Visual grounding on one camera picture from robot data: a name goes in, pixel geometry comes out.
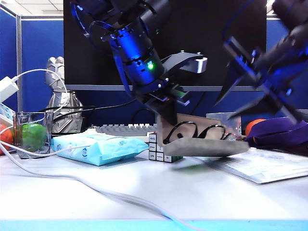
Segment white power adapter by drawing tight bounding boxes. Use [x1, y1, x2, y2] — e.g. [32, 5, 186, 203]
[0, 76, 19, 103]

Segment light blue wet wipes pack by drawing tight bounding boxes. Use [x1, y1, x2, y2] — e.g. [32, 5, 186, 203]
[51, 132, 150, 167]

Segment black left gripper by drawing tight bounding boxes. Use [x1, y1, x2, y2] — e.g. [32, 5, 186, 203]
[133, 80, 192, 126]

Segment grey and white keyboard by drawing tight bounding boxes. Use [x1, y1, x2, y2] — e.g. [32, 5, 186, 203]
[87, 123, 158, 143]

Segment orange persimmon fruit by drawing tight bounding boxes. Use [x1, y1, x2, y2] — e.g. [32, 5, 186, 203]
[245, 118, 267, 137]

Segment green apple in glass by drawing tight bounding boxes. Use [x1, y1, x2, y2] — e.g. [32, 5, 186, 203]
[21, 123, 48, 152]

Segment blue office partition panel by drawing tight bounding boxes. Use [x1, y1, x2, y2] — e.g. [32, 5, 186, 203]
[0, 6, 19, 113]
[16, 14, 308, 120]

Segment grey suede glasses case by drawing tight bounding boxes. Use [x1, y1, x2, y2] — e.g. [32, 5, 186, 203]
[156, 114, 250, 157]

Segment blue and white tissue box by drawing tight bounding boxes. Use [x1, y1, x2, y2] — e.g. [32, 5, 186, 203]
[0, 103, 15, 125]

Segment Rubik's cube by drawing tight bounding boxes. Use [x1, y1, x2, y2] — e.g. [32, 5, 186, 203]
[148, 132, 184, 163]

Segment clear plastic box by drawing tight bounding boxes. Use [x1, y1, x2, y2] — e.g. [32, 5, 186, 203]
[206, 112, 242, 142]

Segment white charging cable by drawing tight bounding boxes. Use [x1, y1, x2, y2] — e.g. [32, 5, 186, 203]
[0, 69, 207, 231]

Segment black-framed glasses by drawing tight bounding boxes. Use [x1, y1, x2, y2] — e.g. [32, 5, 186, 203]
[163, 121, 233, 145]

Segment black cable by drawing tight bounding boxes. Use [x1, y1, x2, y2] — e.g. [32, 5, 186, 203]
[131, 108, 155, 124]
[39, 98, 138, 113]
[190, 91, 207, 116]

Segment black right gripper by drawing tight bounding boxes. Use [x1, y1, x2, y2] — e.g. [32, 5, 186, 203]
[214, 24, 308, 125]

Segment clear square glass container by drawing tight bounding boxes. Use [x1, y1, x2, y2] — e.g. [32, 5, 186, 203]
[13, 112, 54, 159]

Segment orange fruit beside glass container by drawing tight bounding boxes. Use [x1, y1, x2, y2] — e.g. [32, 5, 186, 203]
[0, 124, 14, 155]

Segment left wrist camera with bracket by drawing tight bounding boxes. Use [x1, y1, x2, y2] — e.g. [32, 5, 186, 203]
[161, 50, 208, 74]

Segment black computer monitor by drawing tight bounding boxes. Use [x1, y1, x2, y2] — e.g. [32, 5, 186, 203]
[63, 0, 267, 92]

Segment silver gauntlet figurine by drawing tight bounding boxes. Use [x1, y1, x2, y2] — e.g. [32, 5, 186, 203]
[45, 56, 84, 134]

